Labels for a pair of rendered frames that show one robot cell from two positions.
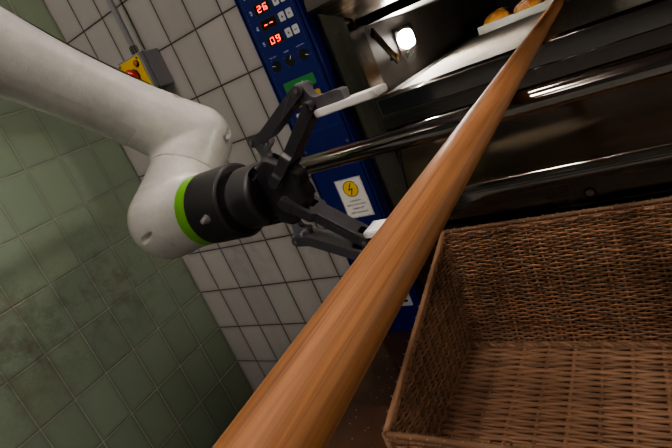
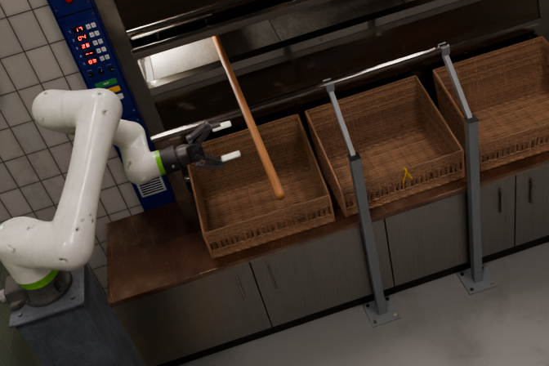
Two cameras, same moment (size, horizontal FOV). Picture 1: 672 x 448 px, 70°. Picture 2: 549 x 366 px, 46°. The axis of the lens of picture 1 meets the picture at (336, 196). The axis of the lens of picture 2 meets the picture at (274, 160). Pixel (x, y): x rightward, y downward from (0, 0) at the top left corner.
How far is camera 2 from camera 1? 1.96 m
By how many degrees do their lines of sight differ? 41
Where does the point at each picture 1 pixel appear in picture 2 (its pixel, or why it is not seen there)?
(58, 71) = not seen: hidden behind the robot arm
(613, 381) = (265, 194)
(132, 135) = (125, 141)
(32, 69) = not seen: hidden behind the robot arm
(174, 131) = (136, 136)
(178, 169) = (144, 150)
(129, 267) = not seen: outside the picture
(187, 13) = (19, 42)
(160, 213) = (150, 167)
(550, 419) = (249, 215)
